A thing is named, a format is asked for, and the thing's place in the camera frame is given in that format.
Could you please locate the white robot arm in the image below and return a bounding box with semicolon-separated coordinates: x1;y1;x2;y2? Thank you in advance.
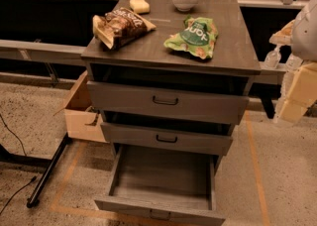
269;0;317;126

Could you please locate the black floor cable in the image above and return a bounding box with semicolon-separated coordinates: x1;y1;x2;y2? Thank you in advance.
0;114;39;216

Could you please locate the grey drawer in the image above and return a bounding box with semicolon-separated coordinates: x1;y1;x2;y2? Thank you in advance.
101;122;232;156
95;145;225;226
87;81;249;124

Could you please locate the brown chip bag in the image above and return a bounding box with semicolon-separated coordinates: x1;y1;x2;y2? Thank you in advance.
92;8;157;50

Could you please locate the black table leg base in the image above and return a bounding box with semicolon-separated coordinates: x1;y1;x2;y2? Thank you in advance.
27;134;71;208

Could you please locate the grey metal shelf rail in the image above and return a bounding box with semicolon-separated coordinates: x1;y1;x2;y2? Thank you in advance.
0;40;85;66

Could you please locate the grey top drawer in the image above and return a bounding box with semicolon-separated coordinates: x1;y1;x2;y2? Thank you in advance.
87;81;249;124

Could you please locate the clear bottle left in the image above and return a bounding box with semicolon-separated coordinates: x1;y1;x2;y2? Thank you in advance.
264;46;281;69

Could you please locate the yellow sponge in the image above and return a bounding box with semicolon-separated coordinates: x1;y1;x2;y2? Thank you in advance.
129;0;151;14

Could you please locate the green chip bag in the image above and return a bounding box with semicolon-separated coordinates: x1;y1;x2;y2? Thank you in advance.
163;16;218;59

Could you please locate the grey wooden drawer cabinet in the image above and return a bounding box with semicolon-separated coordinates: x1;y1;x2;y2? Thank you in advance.
82;0;260;160

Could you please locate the white gripper with cover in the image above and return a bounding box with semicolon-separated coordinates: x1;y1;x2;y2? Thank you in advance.
273;62;317;124

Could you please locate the grey middle drawer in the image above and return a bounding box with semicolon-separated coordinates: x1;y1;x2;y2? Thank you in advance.
101;122;232;156

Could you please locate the open cardboard box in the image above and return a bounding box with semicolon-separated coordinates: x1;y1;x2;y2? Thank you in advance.
56;71;106;143

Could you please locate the grey bottom drawer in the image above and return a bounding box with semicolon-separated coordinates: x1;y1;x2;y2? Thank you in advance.
95;145;225;226

